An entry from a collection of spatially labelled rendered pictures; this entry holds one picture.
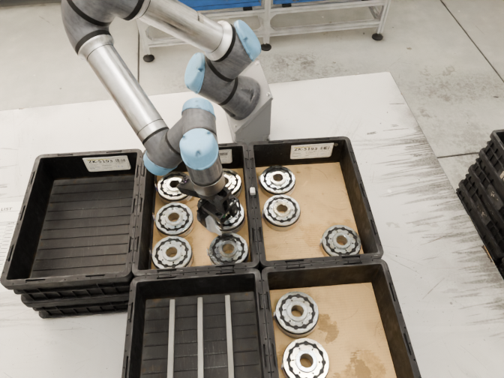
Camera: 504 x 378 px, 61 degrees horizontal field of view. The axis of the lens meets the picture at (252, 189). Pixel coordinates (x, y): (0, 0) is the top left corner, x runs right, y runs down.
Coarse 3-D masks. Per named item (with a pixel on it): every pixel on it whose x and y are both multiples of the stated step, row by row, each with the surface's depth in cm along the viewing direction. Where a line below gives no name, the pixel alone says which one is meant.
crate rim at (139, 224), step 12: (228, 144) 122; (240, 144) 122; (144, 168) 119; (144, 180) 114; (144, 192) 112; (252, 204) 110; (252, 216) 108; (252, 228) 106; (252, 240) 103; (252, 252) 102; (132, 264) 100; (228, 264) 100; (240, 264) 100; (252, 264) 100
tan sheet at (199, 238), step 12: (156, 192) 124; (156, 204) 122; (192, 204) 122; (156, 228) 117; (204, 228) 117; (156, 240) 115; (192, 240) 115; (204, 240) 115; (204, 252) 113; (228, 252) 113; (192, 264) 111; (204, 264) 111
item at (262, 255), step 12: (252, 144) 122; (264, 144) 122; (276, 144) 123; (348, 144) 122; (252, 156) 120; (252, 168) 117; (252, 180) 114; (360, 180) 114; (360, 192) 112; (372, 216) 108; (372, 228) 105; (264, 252) 101; (264, 264) 100; (276, 264) 100; (288, 264) 100
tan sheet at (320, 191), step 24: (264, 168) 130; (288, 168) 130; (312, 168) 130; (336, 168) 130; (312, 192) 124; (336, 192) 124; (312, 216) 119; (336, 216) 119; (264, 240) 115; (288, 240) 115; (312, 240) 115
